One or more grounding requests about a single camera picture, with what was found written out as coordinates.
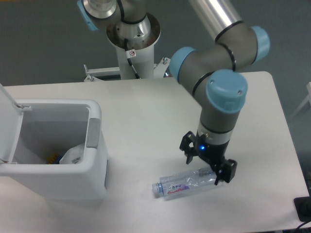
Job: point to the white open trash can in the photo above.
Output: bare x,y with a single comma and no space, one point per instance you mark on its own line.
33,129

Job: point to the clear plastic water bottle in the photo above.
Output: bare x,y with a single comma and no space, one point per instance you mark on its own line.
185,183

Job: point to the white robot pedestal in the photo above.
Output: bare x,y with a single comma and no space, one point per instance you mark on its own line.
134,44

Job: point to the white frame bracket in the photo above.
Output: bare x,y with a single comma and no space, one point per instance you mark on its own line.
161,70

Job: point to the blue trash item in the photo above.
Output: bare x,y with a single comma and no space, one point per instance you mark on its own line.
57,159

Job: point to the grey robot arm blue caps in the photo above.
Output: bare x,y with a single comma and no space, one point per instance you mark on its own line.
211,77

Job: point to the white plastic wrapper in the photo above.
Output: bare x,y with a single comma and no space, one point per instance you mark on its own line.
73,155

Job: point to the white stand at right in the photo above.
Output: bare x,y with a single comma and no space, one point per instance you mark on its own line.
304,102

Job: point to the yellow trash item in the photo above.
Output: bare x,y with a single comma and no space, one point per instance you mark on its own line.
52,159

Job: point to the black device at table edge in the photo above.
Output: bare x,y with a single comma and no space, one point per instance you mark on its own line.
303,208

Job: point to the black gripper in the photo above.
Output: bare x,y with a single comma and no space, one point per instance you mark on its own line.
214,155

